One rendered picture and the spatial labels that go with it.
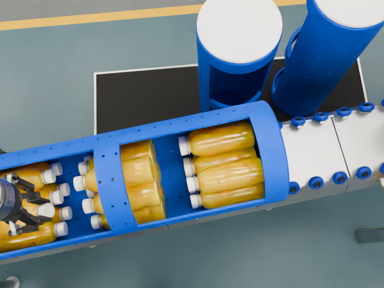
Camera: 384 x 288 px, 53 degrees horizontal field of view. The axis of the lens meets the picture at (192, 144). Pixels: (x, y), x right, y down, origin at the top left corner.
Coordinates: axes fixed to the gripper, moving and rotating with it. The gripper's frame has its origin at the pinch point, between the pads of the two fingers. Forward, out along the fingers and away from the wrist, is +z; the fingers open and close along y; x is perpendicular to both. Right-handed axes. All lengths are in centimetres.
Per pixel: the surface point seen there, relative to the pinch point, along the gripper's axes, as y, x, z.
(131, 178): 3.7, -22.8, 3.5
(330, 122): 14, -86, 30
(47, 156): 13.2, -3.0, 0.7
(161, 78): 79, -31, 107
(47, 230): -3.4, 4.1, 13.3
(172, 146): 15.2, -33.8, 22.3
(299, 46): 51, -89, 45
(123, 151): 12.5, -21.0, 8.2
